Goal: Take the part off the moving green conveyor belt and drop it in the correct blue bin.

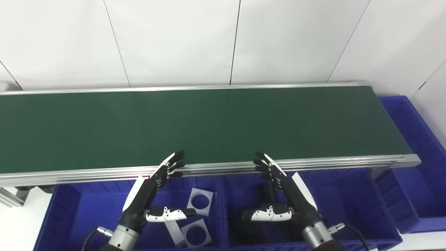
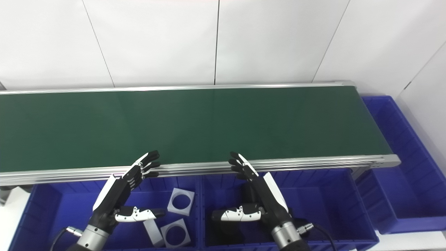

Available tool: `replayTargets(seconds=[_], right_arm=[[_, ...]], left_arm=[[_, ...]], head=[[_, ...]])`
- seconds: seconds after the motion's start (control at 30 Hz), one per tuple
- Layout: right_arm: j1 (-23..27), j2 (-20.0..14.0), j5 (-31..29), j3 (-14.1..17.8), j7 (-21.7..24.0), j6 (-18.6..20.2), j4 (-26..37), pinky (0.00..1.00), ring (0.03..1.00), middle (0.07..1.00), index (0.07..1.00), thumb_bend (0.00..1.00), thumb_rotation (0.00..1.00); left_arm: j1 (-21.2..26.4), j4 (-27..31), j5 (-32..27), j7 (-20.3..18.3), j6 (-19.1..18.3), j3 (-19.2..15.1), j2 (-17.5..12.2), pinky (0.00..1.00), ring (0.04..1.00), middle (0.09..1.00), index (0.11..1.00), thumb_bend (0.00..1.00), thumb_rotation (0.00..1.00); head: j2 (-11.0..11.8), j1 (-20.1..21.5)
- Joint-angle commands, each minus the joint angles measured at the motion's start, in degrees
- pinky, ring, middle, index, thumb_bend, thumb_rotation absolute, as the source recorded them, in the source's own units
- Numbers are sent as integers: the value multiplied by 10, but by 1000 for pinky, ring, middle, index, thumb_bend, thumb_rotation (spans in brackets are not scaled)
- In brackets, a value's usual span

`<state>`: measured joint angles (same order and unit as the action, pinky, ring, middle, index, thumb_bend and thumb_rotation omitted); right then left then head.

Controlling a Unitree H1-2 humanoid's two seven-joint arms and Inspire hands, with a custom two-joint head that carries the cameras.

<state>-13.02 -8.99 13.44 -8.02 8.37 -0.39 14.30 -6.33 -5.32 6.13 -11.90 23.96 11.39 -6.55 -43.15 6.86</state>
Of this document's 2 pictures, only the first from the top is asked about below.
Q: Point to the black cylinder part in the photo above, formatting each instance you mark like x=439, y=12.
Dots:
x=269, y=193

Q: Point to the white square part round hole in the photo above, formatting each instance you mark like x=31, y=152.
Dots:
x=210, y=195
x=184, y=228

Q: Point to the gray conveyor end housing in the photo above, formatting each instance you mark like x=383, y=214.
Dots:
x=2, y=86

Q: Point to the white flat bar part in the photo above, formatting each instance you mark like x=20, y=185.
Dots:
x=174, y=233

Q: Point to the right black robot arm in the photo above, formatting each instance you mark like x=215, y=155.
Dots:
x=318, y=237

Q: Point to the aluminium conveyor support leg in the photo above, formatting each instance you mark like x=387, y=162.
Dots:
x=10, y=197

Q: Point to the blue plastic bin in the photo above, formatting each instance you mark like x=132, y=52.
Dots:
x=80, y=216
x=348, y=202
x=418, y=181

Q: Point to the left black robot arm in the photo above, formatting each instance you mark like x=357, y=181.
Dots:
x=122, y=238

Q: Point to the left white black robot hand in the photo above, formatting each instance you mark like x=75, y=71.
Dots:
x=139, y=198

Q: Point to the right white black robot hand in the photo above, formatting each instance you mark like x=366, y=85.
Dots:
x=301, y=202

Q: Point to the green conveyor belt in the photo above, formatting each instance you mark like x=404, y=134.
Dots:
x=87, y=174
x=209, y=129

